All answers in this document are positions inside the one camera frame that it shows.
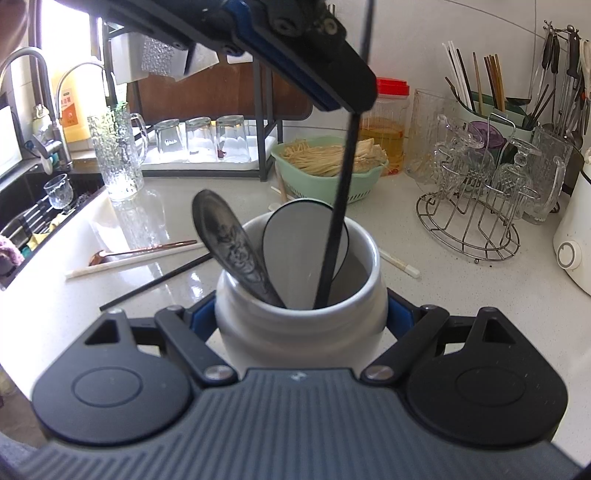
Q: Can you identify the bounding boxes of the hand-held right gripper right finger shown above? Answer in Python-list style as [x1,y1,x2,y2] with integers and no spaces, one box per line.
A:
[359,288,520,385]

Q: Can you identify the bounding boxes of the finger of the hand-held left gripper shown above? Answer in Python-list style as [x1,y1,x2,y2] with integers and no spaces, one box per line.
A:
[97,0,252,63]
[217,0,377,112]

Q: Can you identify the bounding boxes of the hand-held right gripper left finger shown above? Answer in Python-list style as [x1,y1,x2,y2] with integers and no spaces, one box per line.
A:
[82,295,238,387]

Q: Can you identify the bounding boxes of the black chopstick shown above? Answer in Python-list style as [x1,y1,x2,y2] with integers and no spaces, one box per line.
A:
[99,254,213,311]
[313,0,376,309]

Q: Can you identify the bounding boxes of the embossed metal spoon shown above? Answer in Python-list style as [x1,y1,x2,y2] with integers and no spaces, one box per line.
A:
[191,189,287,309]

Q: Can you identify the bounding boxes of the plain white chopstick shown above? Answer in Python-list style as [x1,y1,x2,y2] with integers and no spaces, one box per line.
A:
[65,242,206,280]

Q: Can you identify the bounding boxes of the white ceramic mug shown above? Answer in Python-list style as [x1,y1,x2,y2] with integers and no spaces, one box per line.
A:
[213,215,389,370]

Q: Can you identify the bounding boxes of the rose gold spoon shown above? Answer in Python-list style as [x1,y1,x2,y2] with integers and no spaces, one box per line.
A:
[88,240,198,267]

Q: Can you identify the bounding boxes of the white spatula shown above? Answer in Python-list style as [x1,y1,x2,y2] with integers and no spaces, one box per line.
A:
[261,198,352,309]

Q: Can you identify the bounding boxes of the hanging kitchen utensils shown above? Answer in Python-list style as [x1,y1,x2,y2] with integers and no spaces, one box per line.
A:
[526,21,591,148]

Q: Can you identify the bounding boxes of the white holder box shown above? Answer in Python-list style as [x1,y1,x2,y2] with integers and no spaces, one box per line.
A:
[185,44,220,75]
[108,34,144,86]

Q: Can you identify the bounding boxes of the patterned white chopstick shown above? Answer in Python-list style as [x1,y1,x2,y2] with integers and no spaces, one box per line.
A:
[379,249,422,278]

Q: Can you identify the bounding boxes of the black metal rack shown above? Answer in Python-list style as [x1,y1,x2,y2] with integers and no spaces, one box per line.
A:
[99,18,284,183]

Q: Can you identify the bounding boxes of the wooden cutting board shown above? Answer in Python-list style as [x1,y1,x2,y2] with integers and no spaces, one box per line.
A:
[127,60,315,123]

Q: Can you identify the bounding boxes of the dried noodle strips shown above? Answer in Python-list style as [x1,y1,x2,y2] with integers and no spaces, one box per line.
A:
[281,138,389,178]

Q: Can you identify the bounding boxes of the red-lidded plastic jar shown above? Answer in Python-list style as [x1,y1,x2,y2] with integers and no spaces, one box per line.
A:
[358,78,411,177]

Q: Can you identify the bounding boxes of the small steel faucet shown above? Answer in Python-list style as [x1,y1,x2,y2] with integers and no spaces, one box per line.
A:
[54,61,118,125]

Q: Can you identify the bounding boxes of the white drip tray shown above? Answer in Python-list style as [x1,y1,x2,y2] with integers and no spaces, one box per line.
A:
[141,134,278,169]

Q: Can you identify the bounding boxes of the upturned drinking glass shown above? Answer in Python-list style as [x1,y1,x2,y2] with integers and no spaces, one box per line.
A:
[154,119,186,162]
[216,114,252,163]
[185,117,218,161]

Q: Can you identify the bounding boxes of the green plastic basket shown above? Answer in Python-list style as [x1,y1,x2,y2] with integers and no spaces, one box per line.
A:
[270,136,389,204]

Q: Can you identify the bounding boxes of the yellow oil bottle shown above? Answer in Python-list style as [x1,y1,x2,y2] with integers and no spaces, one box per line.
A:
[51,69,100,144]

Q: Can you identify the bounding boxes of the clear glass pitcher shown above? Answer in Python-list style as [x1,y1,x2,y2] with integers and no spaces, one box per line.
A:
[406,89,462,185]

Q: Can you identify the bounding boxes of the tall textured glass mug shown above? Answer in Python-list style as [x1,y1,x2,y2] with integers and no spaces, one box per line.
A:
[88,102,149,201]

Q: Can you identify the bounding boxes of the tall steel faucet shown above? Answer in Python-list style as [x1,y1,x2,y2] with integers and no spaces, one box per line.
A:
[0,46,75,174]

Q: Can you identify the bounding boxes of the small pale green bottle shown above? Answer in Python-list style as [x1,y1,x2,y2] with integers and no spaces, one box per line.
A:
[31,104,54,139]

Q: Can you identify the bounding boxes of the upturned glass cup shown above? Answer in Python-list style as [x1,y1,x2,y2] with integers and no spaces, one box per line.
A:
[431,115,495,195]

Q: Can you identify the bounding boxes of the bundle of upright chopsticks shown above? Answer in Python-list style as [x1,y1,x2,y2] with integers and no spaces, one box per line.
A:
[442,41,511,118]

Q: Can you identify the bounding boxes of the purple cup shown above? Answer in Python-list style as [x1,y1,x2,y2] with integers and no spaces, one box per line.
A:
[466,121,504,151]

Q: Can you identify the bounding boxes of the upturned cut-glass goblet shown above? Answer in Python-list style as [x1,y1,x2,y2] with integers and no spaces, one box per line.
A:
[489,138,543,220]

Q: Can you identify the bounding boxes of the yellow cloth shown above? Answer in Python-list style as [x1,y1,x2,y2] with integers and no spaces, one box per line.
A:
[21,212,65,252]

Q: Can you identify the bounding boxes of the white appliance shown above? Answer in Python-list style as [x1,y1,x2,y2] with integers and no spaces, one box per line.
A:
[0,106,24,178]

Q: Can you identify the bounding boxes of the small wine glass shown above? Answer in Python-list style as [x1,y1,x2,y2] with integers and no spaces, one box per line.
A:
[44,173,75,213]

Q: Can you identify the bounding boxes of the pale green utensil holder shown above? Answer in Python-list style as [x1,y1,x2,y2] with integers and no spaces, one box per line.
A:
[455,95,536,146]

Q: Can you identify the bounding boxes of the white electric pot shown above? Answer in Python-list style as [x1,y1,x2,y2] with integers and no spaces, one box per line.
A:
[553,148,591,296]

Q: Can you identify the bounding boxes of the black sink drain rack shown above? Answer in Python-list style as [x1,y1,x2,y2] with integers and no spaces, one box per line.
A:
[0,194,79,252]

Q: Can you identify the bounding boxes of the black kitchen sink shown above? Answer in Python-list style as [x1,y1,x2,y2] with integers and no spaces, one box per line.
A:
[0,168,107,291]

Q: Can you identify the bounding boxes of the pink cloth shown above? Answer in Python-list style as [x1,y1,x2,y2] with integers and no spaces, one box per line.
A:
[0,233,24,278]

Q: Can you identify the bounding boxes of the wire glass rack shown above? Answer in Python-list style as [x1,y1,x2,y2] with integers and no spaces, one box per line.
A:
[416,115,541,265]

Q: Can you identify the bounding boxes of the large glass handled mug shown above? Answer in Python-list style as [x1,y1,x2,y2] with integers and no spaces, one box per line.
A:
[522,124,575,226]

